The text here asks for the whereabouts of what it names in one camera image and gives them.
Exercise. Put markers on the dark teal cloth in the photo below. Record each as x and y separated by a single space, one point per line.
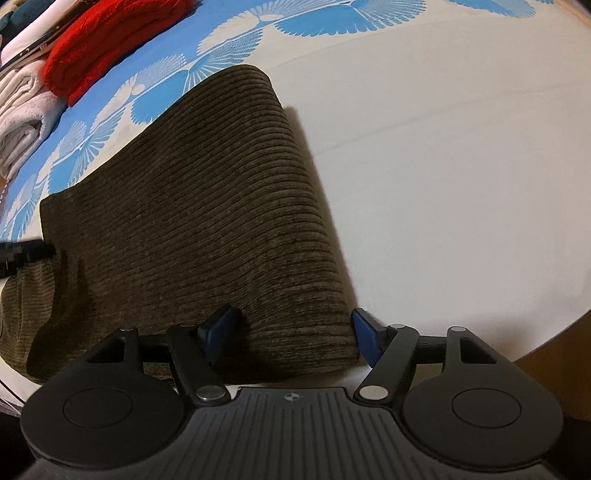
21 16

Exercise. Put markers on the white folded fleece blanket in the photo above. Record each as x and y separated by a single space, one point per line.
27 115

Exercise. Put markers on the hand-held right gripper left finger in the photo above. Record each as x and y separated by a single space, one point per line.
221 330

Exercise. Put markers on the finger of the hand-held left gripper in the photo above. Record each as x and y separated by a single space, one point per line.
32 251

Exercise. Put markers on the red folded blanket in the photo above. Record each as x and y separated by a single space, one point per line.
106 41

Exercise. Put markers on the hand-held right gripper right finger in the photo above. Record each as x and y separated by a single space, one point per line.
367 339

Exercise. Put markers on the blue white patterned bed sheet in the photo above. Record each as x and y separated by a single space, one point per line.
438 184

